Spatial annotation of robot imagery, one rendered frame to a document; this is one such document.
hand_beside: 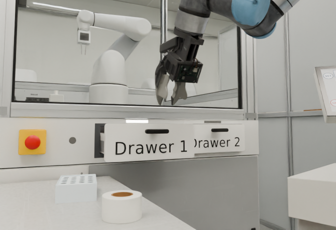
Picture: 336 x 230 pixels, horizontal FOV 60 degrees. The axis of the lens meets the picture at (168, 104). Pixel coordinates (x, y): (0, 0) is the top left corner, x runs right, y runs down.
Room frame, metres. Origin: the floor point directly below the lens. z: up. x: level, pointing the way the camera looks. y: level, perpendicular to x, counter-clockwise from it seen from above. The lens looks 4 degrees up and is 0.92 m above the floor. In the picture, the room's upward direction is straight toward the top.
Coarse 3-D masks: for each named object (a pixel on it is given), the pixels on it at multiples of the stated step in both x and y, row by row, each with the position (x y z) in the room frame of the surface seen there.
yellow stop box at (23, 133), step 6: (24, 132) 0.83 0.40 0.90; (30, 132) 0.83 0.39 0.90; (36, 132) 0.84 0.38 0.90; (42, 132) 0.85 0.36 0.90; (18, 138) 0.82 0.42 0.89; (24, 138) 0.83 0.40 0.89; (42, 138) 0.85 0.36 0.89; (18, 144) 0.82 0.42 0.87; (24, 144) 0.83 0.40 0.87; (42, 144) 0.85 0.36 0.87; (18, 150) 0.82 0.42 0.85; (24, 150) 0.83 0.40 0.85; (30, 150) 0.83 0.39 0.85; (36, 150) 0.84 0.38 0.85; (42, 150) 0.85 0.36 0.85
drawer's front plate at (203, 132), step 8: (200, 128) 1.11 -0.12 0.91; (208, 128) 1.12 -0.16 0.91; (232, 128) 1.17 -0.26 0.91; (240, 128) 1.19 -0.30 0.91; (200, 136) 1.11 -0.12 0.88; (208, 136) 1.12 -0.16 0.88; (216, 136) 1.14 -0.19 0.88; (224, 136) 1.16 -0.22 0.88; (232, 136) 1.17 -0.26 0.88; (240, 136) 1.19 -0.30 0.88; (200, 144) 1.11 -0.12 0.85; (208, 144) 1.12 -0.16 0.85; (224, 144) 1.16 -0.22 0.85; (232, 144) 1.17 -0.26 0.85; (240, 144) 1.19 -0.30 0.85; (200, 152) 1.11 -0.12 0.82; (208, 152) 1.12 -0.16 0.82; (216, 152) 1.14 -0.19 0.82
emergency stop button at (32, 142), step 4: (28, 136) 0.81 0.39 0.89; (32, 136) 0.81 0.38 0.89; (36, 136) 0.82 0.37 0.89; (28, 140) 0.81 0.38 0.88; (32, 140) 0.81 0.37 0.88; (36, 140) 0.81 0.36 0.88; (28, 144) 0.81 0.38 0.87; (32, 144) 0.81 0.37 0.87; (36, 144) 0.81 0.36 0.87; (28, 148) 0.81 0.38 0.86; (32, 148) 0.81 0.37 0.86
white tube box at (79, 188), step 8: (64, 176) 0.73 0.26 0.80; (72, 176) 0.74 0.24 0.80; (80, 176) 0.74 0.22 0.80; (88, 176) 0.74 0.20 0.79; (56, 184) 0.62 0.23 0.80; (64, 184) 0.64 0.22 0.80; (72, 184) 0.62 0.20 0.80; (80, 184) 0.63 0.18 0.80; (88, 184) 0.63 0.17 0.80; (96, 184) 0.64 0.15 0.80; (56, 192) 0.62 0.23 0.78; (64, 192) 0.62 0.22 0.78; (72, 192) 0.62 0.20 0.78; (80, 192) 0.63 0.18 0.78; (88, 192) 0.63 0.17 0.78; (96, 192) 0.64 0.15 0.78; (56, 200) 0.62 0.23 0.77; (64, 200) 0.62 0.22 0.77; (72, 200) 0.62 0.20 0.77; (80, 200) 0.63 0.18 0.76; (88, 200) 0.63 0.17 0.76
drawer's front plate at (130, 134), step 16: (112, 128) 0.83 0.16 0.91; (128, 128) 0.85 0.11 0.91; (144, 128) 0.87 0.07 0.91; (160, 128) 0.90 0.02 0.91; (176, 128) 0.92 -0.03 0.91; (192, 128) 0.95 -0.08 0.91; (112, 144) 0.83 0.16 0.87; (128, 144) 0.85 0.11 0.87; (144, 144) 0.87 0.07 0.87; (176, 144) 0.92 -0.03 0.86; (192, 144) 0.95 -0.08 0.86; (112, 160) 0.83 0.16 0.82; (128, 160) 0.85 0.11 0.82; (144, 160) 0.88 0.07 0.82
